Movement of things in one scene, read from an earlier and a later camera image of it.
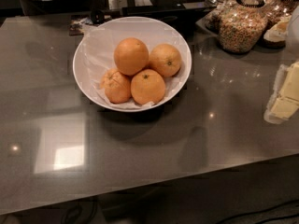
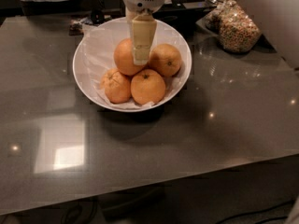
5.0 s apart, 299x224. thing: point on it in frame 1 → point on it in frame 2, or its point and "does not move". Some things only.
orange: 131,56 does not move
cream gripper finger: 284,101 → 143,27
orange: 147,86 does not move
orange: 164,59 does not move
